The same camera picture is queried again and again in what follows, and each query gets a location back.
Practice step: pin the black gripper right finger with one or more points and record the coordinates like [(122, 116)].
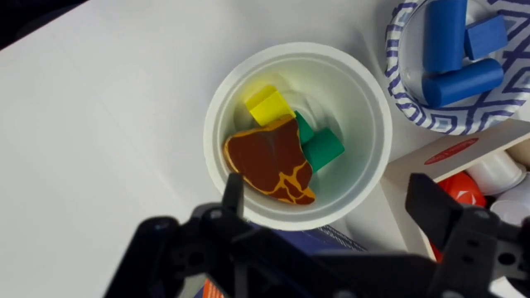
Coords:
[(436, 208)]

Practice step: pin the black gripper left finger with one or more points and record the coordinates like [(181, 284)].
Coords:
[(234, 193)]

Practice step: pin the brown toy steak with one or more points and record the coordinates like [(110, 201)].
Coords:
[(266, 158)]

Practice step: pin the red toy ball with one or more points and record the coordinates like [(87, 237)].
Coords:
[(464, 191)]

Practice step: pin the wooden toy box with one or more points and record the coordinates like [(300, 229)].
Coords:
[(408, 166)]

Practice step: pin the white toy bottle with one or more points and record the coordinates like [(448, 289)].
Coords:
[(498, 171)]

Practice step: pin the white toy piece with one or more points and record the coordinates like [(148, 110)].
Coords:
[(511, 203)]

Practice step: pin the yellow toy block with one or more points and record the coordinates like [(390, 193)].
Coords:
[(267, 108)]

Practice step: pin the green toy block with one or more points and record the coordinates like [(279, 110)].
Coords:
[(324, 150), (304, 131)]

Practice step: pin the white bowl with blue items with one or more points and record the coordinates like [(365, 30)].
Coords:
[(469, 118)]

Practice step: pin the blue book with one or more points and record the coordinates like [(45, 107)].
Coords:
[(325, 239)]

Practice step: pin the blue cylinder block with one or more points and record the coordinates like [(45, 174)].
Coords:
[(445, 34), (461, 83)]

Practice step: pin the blue cube block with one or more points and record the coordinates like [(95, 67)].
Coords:
[(486, 35)]

